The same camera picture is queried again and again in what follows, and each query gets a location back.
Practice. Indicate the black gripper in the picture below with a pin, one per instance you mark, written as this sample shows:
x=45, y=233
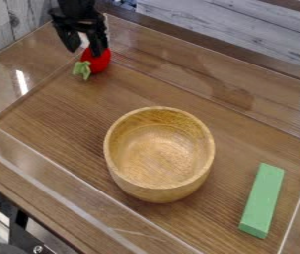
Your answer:
x=69, y=23

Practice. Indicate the red plush strawberry toy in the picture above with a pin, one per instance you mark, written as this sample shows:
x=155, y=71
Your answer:
x=91, y=64

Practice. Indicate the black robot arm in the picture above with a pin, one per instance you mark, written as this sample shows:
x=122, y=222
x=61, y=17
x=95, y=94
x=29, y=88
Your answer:
x=76, y=6

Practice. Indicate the wooden bowl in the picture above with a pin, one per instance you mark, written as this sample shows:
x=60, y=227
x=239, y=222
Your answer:
x=159, y=150

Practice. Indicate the green rectangular block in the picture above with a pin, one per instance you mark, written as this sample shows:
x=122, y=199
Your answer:
x=261, y=201

